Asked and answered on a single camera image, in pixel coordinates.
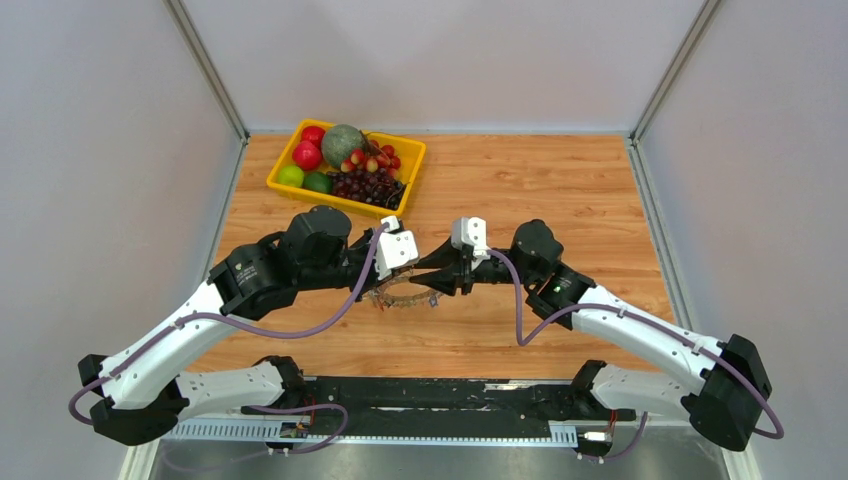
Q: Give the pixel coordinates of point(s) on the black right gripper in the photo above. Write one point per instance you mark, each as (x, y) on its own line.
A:
(450, 275)

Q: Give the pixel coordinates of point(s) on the light green apple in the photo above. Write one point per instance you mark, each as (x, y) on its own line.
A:
(291, 176)

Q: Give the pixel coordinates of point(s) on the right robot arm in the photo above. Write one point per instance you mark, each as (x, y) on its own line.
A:
(720, 387)

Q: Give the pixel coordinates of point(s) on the dark green lime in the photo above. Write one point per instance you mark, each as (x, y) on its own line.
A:
(318, 182)

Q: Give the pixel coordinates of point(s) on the red apple upper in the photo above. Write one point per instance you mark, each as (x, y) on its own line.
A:
(313, 134)

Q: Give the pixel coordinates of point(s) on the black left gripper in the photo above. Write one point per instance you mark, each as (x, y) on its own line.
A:
(372, 280)

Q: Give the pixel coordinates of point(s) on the red grape bunch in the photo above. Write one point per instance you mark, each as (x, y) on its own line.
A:
(373, 158)

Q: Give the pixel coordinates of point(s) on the red apple lower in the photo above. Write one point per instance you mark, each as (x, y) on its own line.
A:
(307, 156)

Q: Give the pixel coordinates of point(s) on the yellow plastic fruit tray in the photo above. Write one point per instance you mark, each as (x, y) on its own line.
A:
(411, 153)

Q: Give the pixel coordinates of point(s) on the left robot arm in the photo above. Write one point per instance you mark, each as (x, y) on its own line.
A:
(147, 389)

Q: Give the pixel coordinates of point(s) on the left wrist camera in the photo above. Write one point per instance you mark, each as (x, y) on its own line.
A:
(396, 248)

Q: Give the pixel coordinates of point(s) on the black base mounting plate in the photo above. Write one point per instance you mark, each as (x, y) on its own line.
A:
(557, 400)

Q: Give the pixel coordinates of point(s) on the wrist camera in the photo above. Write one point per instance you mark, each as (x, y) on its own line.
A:
(471, 232)
(396, 248)

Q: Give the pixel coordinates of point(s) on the aluminium frame rail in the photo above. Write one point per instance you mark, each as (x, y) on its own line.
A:
(372, 425)

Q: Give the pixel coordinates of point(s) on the green melon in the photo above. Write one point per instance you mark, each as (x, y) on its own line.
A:
(339, 142)

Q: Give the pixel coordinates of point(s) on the red apple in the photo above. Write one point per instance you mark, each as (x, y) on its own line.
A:
(313, 134)
(307, 156)

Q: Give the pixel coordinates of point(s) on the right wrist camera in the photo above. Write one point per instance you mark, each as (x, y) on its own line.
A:
(471, 232)

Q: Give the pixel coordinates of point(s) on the dark purple grape bunch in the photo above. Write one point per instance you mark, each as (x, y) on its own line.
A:
(377, 189)

